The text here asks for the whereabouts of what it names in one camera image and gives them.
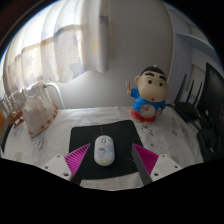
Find black computer monitor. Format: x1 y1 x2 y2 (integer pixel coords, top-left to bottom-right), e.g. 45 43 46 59
196 62 224 124

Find white wall shelf unit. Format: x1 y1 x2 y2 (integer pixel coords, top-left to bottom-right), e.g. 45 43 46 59
166 6 224 68

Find cartoon boy figurine clock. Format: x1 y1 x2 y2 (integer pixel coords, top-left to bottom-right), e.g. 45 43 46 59
125 65 170 124

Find black router with antennas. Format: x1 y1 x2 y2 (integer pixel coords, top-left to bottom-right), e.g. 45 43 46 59
173 73 204 124

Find white metal rail frame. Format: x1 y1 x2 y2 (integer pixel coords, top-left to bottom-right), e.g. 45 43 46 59
21 79 66 111

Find white printed tablecloth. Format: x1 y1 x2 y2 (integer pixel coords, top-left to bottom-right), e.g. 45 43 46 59
1 105 205 191

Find white star-print curtain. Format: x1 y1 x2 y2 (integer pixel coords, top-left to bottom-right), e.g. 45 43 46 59
0 0 111 98

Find black computer keyboard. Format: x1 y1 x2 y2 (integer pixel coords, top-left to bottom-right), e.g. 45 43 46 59
0 119 11 151

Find large white conch shell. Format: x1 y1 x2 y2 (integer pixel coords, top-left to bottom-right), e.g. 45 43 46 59
21 94 59 138

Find small black box device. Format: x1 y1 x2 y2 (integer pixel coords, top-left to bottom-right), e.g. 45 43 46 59
196 126 224 163

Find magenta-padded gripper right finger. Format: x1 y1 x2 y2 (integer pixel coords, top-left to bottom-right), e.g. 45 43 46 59
131 143 183 186

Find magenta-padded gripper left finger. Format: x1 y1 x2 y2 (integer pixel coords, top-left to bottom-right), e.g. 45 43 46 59
41 143 92 184

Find black mouse pad green lines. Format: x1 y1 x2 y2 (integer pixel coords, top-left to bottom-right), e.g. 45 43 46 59
68 119 148 181

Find white cartoon-print computer mouse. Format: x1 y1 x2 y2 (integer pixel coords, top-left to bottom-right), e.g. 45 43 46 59
93 134 116 167

